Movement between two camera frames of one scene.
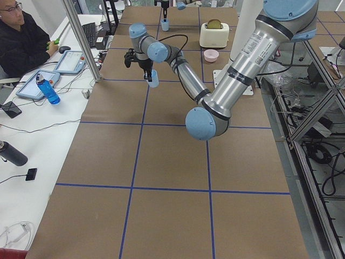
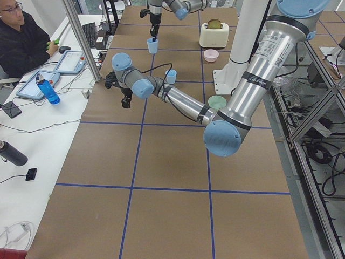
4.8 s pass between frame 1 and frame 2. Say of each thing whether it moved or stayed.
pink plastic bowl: stayed
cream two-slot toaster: stayed
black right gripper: moved
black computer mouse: stayed
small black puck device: stayed
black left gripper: moved
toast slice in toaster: stayed
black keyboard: stayed
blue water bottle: stayed
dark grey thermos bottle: stayed
